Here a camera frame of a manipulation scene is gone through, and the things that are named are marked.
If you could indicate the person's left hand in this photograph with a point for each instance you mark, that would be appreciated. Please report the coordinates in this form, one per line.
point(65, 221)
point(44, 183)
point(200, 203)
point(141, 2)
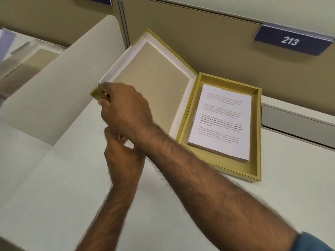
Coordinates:
point(124, 162)

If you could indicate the person's right hand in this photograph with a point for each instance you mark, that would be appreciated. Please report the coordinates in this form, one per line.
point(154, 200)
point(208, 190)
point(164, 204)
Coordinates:
point(128, 109)

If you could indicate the person's right fingers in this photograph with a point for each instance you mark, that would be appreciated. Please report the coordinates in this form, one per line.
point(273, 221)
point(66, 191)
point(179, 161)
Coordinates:
point(104, 94)

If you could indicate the person's left fingers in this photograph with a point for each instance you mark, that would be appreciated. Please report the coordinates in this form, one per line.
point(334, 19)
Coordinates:
point(125, 139)

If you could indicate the yellow cardboard box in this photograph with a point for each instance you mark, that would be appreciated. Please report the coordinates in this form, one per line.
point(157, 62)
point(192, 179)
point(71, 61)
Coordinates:
point(225, 168)

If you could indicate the person's right forearm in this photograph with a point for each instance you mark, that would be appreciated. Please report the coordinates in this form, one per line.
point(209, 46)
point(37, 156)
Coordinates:
point(214, 196)

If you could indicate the person's left forearm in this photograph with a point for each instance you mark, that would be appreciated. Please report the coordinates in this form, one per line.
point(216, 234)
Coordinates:
point(107, 219)

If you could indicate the beige rounded desk divider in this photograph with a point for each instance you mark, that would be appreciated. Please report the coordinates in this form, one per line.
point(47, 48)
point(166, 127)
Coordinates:
point(65, 83)

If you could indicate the white rimmed beige box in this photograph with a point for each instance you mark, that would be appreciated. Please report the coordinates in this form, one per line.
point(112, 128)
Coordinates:
point(39, 58)

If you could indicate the grey metal partition strip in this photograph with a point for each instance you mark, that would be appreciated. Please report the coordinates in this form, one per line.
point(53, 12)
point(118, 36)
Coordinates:
point(123, 20)

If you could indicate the stack of printed white paper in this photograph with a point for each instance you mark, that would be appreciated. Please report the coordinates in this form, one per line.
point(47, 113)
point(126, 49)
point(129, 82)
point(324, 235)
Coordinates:
point(222, 120)

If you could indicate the loose white paper sheets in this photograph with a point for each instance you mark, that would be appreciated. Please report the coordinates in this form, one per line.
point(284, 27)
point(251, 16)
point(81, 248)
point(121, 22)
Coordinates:
point(5, 43)

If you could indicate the blue number sign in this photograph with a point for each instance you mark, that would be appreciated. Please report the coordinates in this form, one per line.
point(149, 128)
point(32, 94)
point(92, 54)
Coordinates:
point(290, 40)

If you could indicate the blue shirt sleeve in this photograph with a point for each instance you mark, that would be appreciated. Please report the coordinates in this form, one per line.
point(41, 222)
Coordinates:
point(315, 243)

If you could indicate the grey desk rail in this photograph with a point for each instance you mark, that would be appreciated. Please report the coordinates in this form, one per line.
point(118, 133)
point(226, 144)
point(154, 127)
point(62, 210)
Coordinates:
point(298, 125)

